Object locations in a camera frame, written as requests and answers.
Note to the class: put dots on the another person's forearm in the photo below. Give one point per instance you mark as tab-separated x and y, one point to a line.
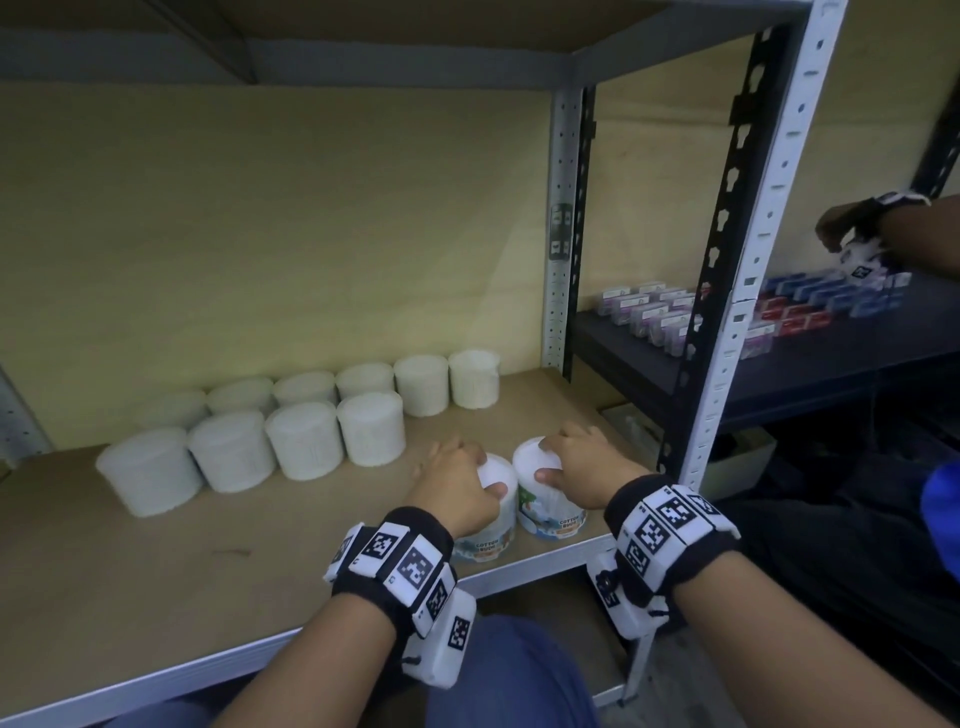
930	232

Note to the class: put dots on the bright blue fabric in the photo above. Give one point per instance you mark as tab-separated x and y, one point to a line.
943	517

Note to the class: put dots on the row of white jars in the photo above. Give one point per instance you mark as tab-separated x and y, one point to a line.
307	442

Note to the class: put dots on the row of red packets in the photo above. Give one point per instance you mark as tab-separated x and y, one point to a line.
795	319

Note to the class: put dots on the person's left hand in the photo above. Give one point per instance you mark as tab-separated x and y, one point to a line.
457	487

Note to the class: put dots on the row of purple labelled packets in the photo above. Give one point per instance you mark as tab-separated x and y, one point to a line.
645	307

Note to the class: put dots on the grey metal shelf wooden boards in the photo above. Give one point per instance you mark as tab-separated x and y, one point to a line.
150	585

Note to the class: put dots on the person's right hand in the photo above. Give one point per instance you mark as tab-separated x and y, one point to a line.
592	465

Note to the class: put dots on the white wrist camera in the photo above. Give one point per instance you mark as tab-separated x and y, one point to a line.
630	619
442	660

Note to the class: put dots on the white jar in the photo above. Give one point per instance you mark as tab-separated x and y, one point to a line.
502	532
555	517

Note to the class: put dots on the person's left forearm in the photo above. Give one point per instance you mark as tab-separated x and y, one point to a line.
315	675

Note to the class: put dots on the black wristband with marker tags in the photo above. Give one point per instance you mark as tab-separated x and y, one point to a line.
360	589
705	555

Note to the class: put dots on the white storage box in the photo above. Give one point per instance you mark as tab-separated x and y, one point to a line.
739	465

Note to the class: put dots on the row of blue packets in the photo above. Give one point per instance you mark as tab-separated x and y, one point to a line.
817	289

